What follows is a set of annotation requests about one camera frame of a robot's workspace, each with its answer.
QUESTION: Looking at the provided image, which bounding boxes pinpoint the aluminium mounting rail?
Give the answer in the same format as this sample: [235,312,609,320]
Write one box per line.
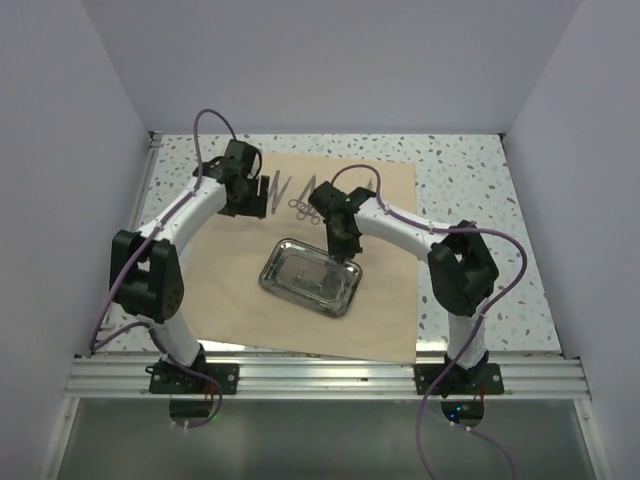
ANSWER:
[64,351,590,400]

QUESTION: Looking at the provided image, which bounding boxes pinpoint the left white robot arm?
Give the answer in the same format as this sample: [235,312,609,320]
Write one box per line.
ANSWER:
[109,139,269,393]

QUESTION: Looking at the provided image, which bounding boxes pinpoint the beige cloth wrap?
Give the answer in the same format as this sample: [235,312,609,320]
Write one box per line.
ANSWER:
[180,153,419,363]

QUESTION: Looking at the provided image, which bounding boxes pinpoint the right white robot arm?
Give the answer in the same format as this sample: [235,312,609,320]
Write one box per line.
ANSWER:
[309,181,499,393]

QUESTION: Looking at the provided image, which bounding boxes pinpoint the steel surgical scissors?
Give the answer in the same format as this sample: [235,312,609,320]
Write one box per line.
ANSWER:
[288,175,316,211]

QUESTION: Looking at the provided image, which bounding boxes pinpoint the small steel scissors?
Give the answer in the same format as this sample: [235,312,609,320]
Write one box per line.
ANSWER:
[291,200,321,225]

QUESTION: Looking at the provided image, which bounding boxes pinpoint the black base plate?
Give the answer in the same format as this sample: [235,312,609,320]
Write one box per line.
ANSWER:
[413,363,505,397]
[145,361,240,395]

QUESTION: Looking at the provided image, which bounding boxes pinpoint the steel scalpel handle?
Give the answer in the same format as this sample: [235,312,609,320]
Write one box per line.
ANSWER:
[268,178,291,211]
[269,170,281,215]

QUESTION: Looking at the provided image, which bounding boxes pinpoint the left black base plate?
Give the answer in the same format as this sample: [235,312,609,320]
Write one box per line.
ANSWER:
[145,361,240,395]

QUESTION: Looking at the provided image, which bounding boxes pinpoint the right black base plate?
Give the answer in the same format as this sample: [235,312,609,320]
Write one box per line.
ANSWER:
[413,363,505,397]

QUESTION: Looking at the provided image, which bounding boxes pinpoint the steel instrument tray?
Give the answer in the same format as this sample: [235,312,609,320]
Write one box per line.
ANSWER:
[258,238,363,318]

